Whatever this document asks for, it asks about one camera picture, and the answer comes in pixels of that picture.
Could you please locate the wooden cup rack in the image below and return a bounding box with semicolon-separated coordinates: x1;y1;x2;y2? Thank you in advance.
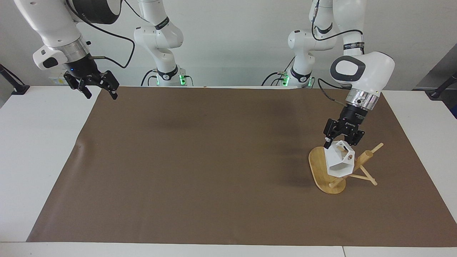
308;142;385;195

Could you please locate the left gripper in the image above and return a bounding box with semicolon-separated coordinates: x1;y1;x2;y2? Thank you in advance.
323;104;369;150

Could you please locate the black cable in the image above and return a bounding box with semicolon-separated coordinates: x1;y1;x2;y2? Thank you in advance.
65;0;136;69
317;78;348;106
261;55;297;87
140;69;160;87
311;0;365;55

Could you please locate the black stand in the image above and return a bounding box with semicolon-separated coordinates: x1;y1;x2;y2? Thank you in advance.
0;64;30;95
426;71;457;101

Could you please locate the white faceted cup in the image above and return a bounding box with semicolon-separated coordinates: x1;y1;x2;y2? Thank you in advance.
323;140;356;178

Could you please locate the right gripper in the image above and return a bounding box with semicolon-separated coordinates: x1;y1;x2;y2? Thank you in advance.
63;55;120;100

